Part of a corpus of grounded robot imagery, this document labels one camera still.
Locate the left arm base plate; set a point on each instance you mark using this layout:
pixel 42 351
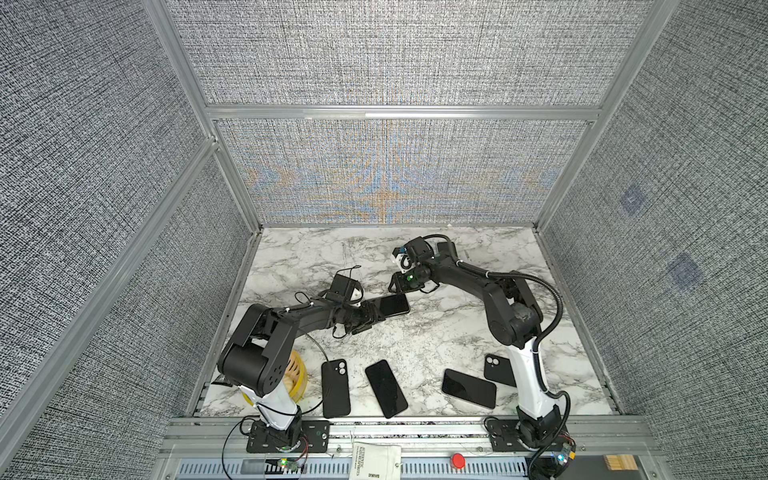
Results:
pixel 311 437

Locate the aluminium frame rail front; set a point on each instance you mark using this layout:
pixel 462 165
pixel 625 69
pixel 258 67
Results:
pixel 594 435

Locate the black phone screen up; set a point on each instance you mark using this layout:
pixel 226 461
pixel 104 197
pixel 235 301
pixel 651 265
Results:
pixel 448 249

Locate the black case near right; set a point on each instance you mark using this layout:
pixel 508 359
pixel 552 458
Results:
pixel 498 369

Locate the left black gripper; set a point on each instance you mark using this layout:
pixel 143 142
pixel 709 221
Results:
pixel 368 317

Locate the black phone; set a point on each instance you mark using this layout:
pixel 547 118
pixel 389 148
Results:
pixel 393 305
pixel 469 388
pixel 387 390

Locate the black case near left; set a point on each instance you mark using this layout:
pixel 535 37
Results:
pixel 335 389

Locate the yellow tape roll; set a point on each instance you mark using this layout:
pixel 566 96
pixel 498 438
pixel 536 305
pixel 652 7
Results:
pixel 295 379

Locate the white paper label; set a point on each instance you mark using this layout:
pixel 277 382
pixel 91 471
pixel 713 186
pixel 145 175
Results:
pixel 375 462

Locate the red emergency button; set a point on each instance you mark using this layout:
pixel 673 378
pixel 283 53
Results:
pixel 458 461

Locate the black case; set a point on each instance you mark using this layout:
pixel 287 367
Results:
pixel 335 389
pixel 498 369

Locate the wooden block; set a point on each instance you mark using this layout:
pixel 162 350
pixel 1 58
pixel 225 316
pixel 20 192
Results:
pixel 623 462

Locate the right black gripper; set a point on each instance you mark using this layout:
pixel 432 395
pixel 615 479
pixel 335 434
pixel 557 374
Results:
pixel 399 287

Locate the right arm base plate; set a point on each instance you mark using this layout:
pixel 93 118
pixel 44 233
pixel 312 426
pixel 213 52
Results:
pixel 504 434

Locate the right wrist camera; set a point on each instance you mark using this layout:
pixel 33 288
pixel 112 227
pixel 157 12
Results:
pixel 412 253

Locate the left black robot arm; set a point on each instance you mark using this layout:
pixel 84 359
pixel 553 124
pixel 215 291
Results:
pixel 256 355

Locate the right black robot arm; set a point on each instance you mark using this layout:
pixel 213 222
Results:
pixel 514 321

